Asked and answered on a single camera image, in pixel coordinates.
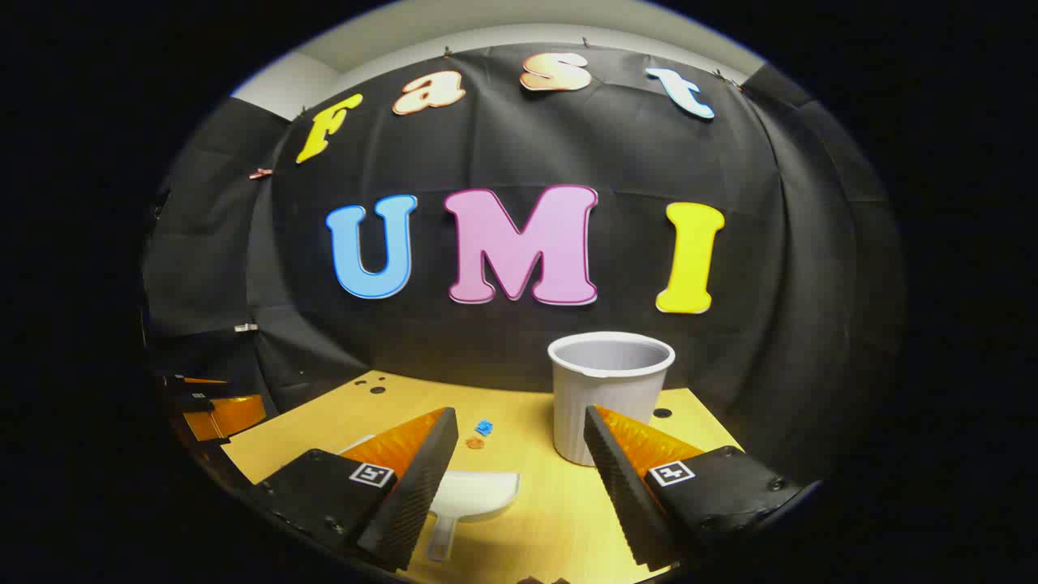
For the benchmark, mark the blue paper trash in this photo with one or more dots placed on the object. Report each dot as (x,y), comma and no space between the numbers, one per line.
(484,427)

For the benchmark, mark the white dustpan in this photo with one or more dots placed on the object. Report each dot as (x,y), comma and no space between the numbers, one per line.
(478,495)

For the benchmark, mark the white ribbed garbage bin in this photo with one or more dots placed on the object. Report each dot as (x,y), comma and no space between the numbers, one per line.
(592,397)

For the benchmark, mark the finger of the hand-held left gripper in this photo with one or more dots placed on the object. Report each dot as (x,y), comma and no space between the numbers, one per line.
(190,400)
(235,414)

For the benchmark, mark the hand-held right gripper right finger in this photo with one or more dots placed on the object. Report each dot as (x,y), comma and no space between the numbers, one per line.
(620,495)

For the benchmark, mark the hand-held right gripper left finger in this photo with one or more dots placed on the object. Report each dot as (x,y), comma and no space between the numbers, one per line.
(413,495)

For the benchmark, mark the wooden desktop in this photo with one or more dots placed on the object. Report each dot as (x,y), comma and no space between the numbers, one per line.
(535,511)

